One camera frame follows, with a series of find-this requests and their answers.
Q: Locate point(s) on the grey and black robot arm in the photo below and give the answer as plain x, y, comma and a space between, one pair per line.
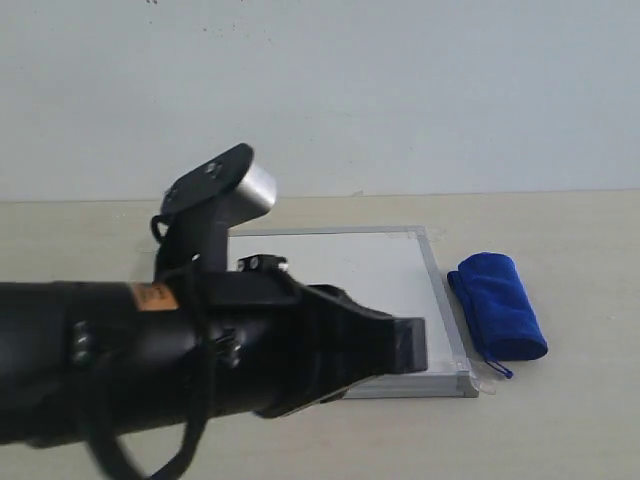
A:
198, 344

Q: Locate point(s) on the blue cloth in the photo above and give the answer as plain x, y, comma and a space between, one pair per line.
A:
500, 318

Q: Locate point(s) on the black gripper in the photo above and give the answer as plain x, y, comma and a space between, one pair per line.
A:
276, 345

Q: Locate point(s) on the white board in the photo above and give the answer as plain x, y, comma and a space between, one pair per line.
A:
386, 268

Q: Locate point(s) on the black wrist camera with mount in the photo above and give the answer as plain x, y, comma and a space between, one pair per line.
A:
200, 207

